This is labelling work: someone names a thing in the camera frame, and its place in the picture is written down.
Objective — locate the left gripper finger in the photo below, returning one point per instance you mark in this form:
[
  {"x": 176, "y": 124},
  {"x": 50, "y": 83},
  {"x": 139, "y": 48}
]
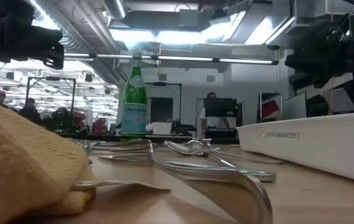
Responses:
[{"x": 54, "y": 57}]

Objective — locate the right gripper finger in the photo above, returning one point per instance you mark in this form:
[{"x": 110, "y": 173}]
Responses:
[{"x": 310, "y": 70}]

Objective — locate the silver fork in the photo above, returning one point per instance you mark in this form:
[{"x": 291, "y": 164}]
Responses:
[
  {"x": 81, "y": 145},
  {"x": 197, "y": 144}
]

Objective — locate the black background robot arm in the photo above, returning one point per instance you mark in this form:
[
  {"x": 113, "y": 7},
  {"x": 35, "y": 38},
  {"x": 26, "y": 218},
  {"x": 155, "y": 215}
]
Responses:
[{"x": 179, "y": 128}]

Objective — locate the white board panel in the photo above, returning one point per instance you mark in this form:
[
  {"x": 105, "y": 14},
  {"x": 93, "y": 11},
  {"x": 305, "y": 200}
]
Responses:
[{"x": 295, "y": 107}]

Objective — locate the red and white panel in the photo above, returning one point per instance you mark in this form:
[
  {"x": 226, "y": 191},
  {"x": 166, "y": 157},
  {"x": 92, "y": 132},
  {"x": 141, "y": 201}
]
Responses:
[{"x": 270, "y": 109}]

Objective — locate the person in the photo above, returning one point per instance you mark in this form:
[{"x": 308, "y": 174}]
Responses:
[
  {"x": 211, "y": 94},
  {"x": 30, "y": 113},
  {"x": 0, "y": 97}
]

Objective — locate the red background machine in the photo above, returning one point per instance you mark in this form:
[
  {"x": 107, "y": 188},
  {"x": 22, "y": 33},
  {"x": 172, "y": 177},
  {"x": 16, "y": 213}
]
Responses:
[
  {"x": 99, "y": 126},
  {"x": 78, "y": 119}
]

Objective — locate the white cutlery organizer tray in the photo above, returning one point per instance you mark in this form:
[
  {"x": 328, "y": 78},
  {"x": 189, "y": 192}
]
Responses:
[{"x": 319, "y": 146}]

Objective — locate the green glass water bottle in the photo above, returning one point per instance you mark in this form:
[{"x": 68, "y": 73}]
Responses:
[{"x": 134, "y": 102}]

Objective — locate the black monitor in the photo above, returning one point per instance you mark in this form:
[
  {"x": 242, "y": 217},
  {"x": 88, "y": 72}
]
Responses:
[{"x": 220, "y": 107}]

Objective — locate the yellow cloth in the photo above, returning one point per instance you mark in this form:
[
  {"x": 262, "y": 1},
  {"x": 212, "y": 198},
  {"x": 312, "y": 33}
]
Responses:
[{"x": 24, "y": 161}]

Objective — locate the long LED light bar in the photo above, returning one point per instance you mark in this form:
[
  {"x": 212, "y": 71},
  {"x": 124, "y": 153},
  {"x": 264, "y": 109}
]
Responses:
[{"x": 183, "y": 58}]

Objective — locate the white box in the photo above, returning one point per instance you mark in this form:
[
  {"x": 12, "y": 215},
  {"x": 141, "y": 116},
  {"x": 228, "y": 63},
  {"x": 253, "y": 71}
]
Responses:
[{"x": 161, "y": 128}]

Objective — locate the grey ceiling air unit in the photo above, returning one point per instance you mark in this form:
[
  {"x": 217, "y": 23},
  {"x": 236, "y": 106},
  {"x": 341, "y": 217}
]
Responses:
[{"x": 189, "y": 18}]

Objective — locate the white paper tag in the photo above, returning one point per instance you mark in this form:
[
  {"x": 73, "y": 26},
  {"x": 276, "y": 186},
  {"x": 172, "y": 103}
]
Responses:
[{"x": 117, "y": 184}]

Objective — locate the black rig frame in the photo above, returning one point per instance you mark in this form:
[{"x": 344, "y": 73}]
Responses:
[
  {"x": 159, "y": 83},
  {"x": 52, "y": 78}
]

